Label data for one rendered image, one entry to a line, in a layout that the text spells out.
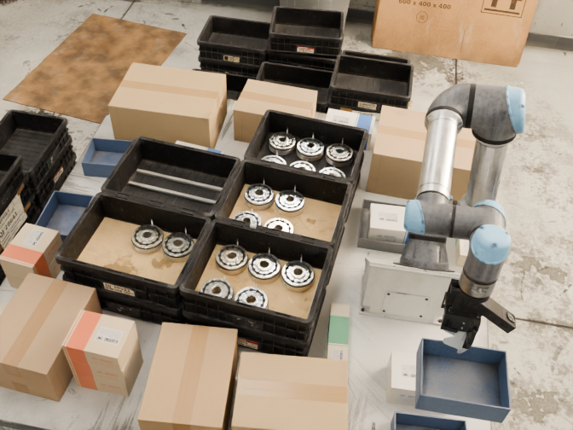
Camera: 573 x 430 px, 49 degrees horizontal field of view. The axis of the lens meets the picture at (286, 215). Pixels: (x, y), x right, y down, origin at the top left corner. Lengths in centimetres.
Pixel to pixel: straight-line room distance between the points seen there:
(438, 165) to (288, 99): 122
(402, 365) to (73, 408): 95
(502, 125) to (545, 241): 188
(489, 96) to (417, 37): 296
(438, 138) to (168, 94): 132
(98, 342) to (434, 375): 88
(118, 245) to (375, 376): 92
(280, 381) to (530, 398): 144
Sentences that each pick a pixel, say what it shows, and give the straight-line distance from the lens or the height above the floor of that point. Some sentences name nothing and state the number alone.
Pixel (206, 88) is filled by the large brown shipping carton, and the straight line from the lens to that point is 263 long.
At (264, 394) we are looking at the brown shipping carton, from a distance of 177.
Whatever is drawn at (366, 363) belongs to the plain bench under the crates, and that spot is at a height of 70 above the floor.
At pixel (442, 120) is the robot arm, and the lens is 164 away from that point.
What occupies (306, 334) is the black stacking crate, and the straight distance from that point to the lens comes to 188.
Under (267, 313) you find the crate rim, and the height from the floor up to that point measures 93.
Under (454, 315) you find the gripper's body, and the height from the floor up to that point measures 127.
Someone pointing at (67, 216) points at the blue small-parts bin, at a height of 70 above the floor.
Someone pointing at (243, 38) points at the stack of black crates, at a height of 38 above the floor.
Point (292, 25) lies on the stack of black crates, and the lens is 384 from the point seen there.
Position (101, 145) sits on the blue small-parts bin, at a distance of 266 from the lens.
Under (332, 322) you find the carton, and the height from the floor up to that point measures 76.
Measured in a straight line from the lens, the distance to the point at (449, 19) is 462.
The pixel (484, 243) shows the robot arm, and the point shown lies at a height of 147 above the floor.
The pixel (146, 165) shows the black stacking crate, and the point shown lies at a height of 83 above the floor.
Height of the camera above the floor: 243
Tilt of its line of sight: 47 degrees down
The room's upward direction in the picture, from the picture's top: 3 degrees clockwise
